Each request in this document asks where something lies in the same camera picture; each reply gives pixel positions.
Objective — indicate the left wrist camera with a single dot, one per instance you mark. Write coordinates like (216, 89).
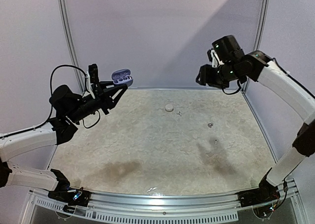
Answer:
(91, 78)

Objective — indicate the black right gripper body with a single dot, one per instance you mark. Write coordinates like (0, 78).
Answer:
(205, 75)

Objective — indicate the left aluminium corner post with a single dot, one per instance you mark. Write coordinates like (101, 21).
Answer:
(67, 32)

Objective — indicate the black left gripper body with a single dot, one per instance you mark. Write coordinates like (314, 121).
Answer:
(102, 101)

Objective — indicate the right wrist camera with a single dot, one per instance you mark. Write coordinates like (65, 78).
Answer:
(213, 58)

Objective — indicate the right aluminium corner post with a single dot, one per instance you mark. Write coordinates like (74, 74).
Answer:
(261, 23)

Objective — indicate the aluminium corner post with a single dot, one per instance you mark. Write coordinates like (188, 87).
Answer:
(67, 32)
(261, 23)

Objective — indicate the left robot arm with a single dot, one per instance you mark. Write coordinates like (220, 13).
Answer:
(70, 109)

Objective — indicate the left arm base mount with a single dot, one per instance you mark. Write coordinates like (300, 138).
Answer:
(71, 196)

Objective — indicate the white round case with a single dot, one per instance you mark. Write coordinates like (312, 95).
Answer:
(169, 107)

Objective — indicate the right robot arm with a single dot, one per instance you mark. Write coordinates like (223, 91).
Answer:
(228, 62)

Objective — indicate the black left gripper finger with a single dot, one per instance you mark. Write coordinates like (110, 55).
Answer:
(106, 84)
(116, 93)

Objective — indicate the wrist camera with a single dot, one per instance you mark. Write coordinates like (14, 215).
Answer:
(91, 78)
(213, 58)

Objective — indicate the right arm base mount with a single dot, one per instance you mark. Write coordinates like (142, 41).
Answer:
(265, 192)

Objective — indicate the blue earbud charging case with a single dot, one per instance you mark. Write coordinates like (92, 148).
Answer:
(117, 77)

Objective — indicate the aluminium front rail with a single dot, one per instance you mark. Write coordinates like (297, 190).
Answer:
(116, 208)

